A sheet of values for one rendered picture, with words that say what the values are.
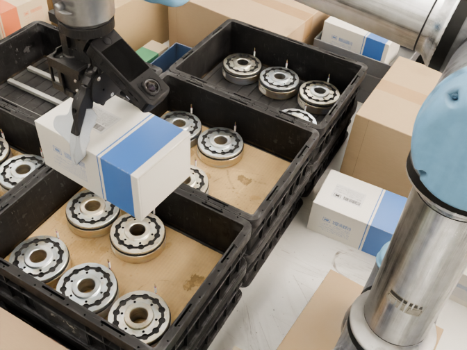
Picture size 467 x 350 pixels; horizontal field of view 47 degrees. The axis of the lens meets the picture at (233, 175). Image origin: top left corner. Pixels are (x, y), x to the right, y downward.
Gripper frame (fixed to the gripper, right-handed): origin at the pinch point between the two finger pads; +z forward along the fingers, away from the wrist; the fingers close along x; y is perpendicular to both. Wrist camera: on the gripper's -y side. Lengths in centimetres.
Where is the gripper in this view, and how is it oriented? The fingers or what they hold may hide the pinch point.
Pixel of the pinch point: (114, 140)
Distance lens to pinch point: 84.8
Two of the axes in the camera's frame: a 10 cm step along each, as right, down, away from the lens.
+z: -0.5, 7.1, 7.1
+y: -8.3, -4.2, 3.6
